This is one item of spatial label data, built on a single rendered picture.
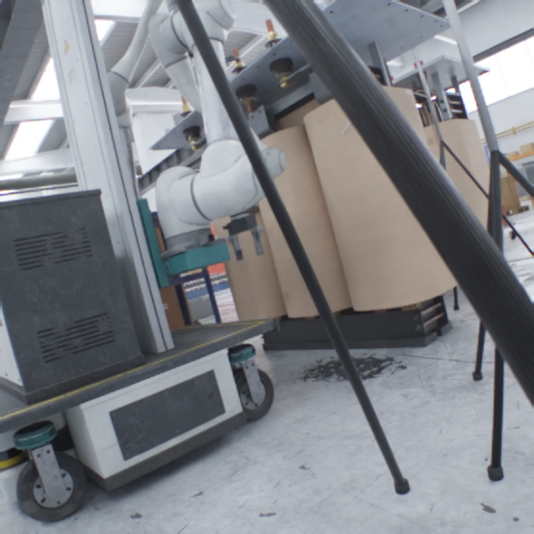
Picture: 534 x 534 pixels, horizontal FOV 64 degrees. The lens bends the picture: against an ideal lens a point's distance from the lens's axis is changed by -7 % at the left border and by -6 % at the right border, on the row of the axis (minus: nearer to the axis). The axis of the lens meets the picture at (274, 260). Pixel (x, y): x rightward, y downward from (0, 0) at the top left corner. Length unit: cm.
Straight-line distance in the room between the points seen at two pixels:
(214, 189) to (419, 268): 88
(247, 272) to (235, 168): 119
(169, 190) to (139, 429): 71
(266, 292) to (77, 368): 136
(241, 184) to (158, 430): 72
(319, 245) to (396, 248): 43
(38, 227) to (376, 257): 122
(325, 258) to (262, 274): 46
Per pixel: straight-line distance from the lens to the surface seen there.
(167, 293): 311
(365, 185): 183
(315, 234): 209
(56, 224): 132
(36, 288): 128
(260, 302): 245
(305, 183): 211
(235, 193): 133
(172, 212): 145
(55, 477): 132
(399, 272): 182
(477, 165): 366
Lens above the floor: 53
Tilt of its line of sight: 1 degrees down
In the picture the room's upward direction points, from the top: 15 degrees counter-clockwise
